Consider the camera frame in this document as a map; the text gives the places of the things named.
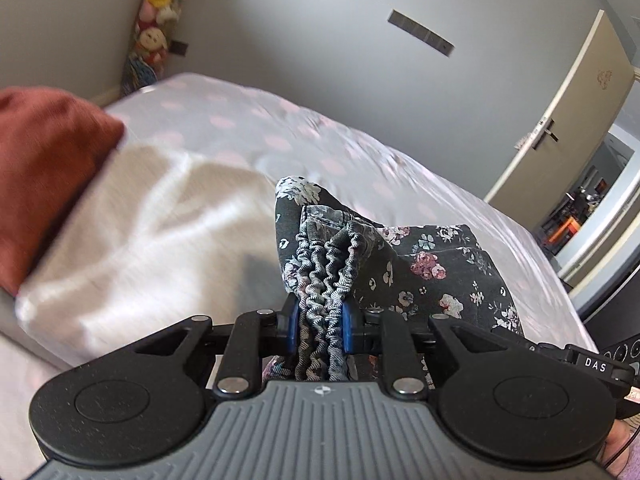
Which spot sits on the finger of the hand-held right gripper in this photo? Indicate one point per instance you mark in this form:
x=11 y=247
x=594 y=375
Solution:
x=515 y=341

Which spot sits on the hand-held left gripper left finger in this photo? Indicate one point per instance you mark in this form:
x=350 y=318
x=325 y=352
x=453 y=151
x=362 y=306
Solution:
x=293 y=330

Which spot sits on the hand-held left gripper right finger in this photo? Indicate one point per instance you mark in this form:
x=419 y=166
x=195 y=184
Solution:
x=349 y=330

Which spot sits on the dark floral pants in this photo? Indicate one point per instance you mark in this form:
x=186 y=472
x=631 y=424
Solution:
x=430 y=260

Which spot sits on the person's right forearm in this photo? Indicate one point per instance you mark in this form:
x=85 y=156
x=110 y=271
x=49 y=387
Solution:
x=627 y=455

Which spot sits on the black sliding wardrobe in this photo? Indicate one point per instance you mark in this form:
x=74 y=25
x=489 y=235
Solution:
x=620 y=310

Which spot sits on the orange framed furniture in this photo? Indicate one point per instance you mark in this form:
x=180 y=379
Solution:
x=560 y=231

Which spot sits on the white pillow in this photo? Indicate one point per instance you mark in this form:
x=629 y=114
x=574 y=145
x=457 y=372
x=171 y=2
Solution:
x=150 y=240

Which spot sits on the bed with pink dotted sheet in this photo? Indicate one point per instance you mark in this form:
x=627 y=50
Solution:
x=350 y=150

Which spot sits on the cream door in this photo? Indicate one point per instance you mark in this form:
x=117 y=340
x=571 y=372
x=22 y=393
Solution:
x=565 y=110

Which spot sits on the floral door sticker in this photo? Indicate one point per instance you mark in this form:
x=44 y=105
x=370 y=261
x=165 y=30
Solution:
x=605 y=78

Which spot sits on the rust red pillow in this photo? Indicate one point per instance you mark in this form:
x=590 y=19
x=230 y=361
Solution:
x=50 y=170

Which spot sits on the column of plush toys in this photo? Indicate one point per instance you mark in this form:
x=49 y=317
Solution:
x=150 y=40

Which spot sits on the white door frame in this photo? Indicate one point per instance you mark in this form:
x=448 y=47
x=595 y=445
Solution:
x=610 y=240

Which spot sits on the black wall socket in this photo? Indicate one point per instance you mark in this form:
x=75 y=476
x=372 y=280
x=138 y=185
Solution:
x=180 y=47

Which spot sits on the grey wall switch panel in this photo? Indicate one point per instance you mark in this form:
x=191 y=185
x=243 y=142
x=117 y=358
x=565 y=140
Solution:
x=420 y=32

